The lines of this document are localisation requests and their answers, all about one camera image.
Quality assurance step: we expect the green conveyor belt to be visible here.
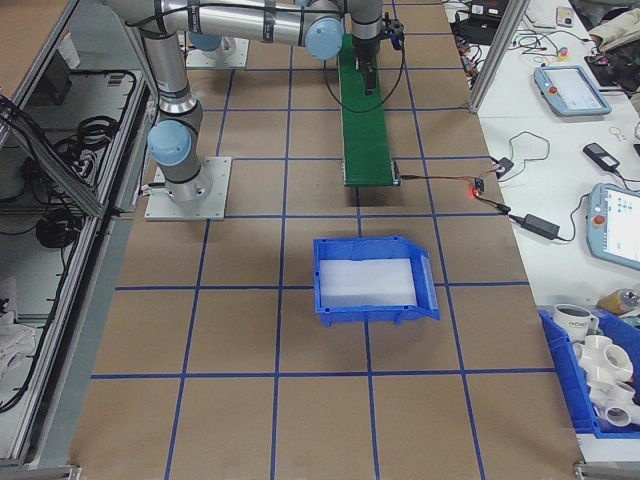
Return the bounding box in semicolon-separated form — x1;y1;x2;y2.
337;32;402;190

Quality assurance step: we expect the black box with labels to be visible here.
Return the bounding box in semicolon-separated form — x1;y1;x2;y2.
451;0;507;47

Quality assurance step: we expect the light blue teach pendant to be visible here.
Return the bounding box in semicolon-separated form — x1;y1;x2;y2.
579;182;640;274
533;64;614;119

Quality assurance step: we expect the white foam pad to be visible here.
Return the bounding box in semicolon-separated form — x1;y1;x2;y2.
318;257;419;309

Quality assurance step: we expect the black power adapter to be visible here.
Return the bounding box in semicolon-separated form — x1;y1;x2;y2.
519;213;562;240

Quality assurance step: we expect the blue open-front plastic bin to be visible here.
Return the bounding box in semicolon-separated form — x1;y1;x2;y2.
312;235;443;330

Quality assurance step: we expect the black handheld device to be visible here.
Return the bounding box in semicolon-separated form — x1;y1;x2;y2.
582;142;622;172

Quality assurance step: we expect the beige jacket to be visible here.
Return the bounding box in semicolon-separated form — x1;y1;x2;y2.
587;7;640;54

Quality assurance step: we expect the white mug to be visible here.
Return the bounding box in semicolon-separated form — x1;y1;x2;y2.
551;303;601;346

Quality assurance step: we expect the yellow snack bag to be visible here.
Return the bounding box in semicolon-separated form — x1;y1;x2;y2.
596;288;640;317

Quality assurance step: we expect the large blue storage bin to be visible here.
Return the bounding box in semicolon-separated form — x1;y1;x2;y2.
538;307;640;441

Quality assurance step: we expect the white PVC cross fitting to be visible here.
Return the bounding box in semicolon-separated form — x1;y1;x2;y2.
571;333;637;387

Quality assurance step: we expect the white PVC pipe fitting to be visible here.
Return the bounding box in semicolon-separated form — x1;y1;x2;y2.
585;380;640;429

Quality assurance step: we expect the white cloth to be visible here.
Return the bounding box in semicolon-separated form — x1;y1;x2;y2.
0;274;41;384

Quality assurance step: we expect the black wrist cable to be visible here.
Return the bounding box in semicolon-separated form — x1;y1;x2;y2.
323;29;407;114

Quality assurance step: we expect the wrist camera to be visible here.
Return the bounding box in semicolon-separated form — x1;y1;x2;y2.
382;14;405;51

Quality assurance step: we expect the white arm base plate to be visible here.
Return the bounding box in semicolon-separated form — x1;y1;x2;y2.
143;156;234;221
185;37;250;70

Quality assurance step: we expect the aluminium profile post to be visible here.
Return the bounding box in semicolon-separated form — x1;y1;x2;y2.
467;0;525;114

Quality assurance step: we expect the red conveyor power wire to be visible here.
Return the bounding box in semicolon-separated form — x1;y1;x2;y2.
398;173;474;192

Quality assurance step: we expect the black coiled cable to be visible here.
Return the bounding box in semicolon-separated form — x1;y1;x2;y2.
52;115;119;174
34;207;76;251

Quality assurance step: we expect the metal V-shaped frame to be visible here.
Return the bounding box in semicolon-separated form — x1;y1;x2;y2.
0;0;169;469

